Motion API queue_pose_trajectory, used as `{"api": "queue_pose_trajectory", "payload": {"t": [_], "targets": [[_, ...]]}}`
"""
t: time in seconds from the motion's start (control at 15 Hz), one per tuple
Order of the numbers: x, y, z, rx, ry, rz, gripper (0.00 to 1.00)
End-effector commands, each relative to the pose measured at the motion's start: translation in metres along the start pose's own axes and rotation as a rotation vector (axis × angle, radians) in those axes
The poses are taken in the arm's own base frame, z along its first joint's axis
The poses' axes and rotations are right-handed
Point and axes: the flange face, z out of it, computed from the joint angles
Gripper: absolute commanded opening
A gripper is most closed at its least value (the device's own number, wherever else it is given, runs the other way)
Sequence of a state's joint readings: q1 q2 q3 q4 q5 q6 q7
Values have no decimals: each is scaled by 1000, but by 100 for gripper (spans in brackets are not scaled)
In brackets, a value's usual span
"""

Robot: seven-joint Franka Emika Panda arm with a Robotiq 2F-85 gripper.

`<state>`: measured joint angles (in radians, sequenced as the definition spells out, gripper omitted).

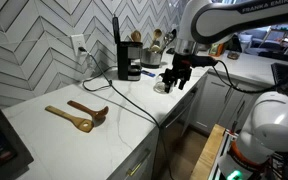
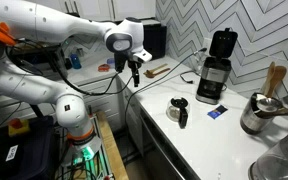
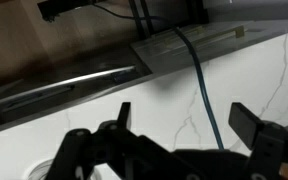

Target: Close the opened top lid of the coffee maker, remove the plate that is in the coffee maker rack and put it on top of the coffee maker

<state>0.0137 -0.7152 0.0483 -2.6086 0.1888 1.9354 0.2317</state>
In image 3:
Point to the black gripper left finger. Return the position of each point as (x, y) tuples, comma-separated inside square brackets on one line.
[(124, 115)]

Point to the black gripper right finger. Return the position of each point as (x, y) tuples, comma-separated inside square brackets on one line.
[(245, 123)]

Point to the dishwasher front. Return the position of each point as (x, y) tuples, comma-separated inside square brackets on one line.
[(67, 63)]

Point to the black metal post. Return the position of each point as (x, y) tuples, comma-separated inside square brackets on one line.
[(147, 15), (135, 16)]

